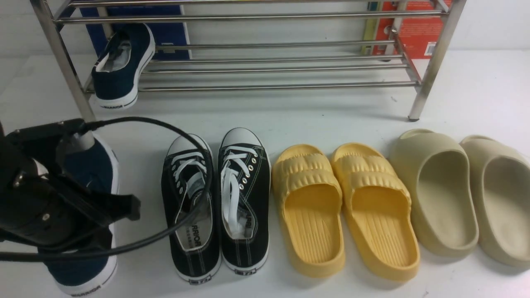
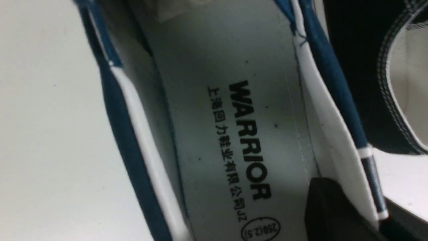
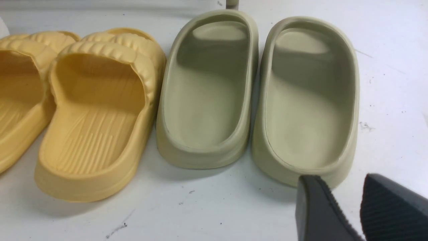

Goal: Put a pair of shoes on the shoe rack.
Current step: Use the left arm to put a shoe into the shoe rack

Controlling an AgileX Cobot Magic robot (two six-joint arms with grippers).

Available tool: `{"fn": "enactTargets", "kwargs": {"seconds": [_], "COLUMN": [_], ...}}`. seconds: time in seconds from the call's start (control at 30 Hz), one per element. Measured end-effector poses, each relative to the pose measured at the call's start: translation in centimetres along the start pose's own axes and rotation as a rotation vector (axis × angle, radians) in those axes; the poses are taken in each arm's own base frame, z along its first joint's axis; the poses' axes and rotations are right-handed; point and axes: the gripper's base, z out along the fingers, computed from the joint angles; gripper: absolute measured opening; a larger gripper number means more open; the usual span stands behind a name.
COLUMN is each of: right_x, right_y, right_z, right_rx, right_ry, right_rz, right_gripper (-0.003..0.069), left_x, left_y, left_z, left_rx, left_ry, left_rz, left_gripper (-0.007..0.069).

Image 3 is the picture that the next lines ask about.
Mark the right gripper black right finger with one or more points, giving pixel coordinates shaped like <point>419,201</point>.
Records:
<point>392,212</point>

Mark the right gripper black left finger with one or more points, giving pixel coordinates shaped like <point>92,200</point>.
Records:
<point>318,215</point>

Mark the right beige foam slipper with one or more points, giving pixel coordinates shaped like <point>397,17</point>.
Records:
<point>308,109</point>

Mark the beige foam slipper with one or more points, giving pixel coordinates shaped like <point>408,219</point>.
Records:
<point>308,109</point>
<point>204,114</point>

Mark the left beige foam slipper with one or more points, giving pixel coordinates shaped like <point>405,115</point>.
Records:
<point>204,114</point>

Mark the right yellow slide slipper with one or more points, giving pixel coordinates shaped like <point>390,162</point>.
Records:
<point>106,88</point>

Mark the yellow slide slipper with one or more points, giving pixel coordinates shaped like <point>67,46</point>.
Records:
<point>106,88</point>
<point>26,102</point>

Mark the left yellow slide slipper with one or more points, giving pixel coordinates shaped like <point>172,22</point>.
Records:
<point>26,102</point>

